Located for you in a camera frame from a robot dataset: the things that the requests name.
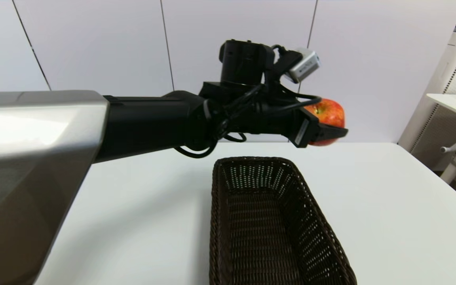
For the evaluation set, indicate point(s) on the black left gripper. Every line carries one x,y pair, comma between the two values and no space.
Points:
279,118

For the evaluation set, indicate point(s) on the red yellow apple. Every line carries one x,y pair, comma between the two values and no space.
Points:
331,113

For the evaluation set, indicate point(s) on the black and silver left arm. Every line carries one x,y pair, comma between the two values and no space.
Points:
145,118

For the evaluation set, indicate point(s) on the white perforated metal cabinet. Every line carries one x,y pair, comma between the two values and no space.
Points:
436,99

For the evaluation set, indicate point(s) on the dark brown wicker basket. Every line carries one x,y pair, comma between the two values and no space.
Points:
263,237

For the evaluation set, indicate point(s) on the white adjustable side table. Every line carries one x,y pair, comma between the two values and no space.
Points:
455,105

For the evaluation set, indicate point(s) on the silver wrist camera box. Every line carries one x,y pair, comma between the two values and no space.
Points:
305,66

